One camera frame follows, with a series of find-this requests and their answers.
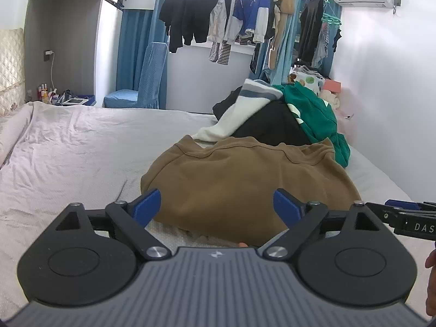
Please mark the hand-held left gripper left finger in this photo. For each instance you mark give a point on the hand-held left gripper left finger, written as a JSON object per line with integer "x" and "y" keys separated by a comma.
{"x": 148, "y": 204}

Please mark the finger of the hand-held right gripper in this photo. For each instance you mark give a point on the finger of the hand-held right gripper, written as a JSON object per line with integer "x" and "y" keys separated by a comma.
{"x": 386, "y": 215}
{"x": 403, "y": 204}

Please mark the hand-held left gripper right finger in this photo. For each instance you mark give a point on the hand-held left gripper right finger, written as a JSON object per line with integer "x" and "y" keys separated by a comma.
{"x": 286, "y": 204}

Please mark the brown hoodie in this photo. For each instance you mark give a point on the brown hoodie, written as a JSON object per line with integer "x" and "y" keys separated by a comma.
{"x": 245, "y": 184}

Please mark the person's right hand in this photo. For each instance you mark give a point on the person's right hand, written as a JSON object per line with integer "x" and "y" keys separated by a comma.
{"x": 432, "y": 260}

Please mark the bed with grey sheet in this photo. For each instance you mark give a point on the bed with grey sheet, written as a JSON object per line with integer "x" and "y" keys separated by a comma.
{"x": 85, "y": 150}

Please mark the green garment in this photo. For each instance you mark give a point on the green garment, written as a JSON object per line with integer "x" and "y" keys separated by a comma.
{"x": 316, "y": 115}

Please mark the spotted white cloth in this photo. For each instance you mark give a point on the spotted white cloth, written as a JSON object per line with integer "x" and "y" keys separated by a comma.
{"x": 308, "y": 80}

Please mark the pink box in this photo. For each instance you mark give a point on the pink box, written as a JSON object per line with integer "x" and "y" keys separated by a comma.
{"x": 333, "y": 86}

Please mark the blue covered chair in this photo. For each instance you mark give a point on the blue covered chair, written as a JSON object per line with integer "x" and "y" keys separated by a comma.
{"x": 153, "y": 75}

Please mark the tan hanging pouch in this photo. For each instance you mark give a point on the tan hanging pouch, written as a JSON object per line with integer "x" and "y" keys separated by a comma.
{"x": 272, "y": 58}

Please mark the patterned hanging garment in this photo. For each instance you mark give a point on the patterned hanging garment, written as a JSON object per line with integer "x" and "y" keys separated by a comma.
{"x": 322, "y": 47}

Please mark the striped hanging garment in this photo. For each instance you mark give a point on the striped hanging garment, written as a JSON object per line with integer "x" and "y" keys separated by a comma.
{"x": 219, "y": 52}

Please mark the black hanging garment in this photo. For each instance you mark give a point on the black hanging garment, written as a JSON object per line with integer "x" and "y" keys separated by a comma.
{"x": 310, "y": 30}

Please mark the green clip hanger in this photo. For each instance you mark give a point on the green clip hanger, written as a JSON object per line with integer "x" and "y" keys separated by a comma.
{"x": 332, "y": 18}

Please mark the cream quilted headboard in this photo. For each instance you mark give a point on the cream quilted headboard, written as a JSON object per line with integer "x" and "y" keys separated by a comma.
{"x": 12, "y": 68}

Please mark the grey wardrobe cabinet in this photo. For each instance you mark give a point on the grey wardrobe cabinet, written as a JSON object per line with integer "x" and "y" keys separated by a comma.
{"x": 68, "y": 24}

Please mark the blue white hanging jacket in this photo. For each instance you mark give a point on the blue white hanging jacket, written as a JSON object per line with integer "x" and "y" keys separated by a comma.
{"x": 252, "y": 3}

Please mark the wall charger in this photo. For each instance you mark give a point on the wall charger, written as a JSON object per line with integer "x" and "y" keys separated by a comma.
{"x": 48, "y": 55}

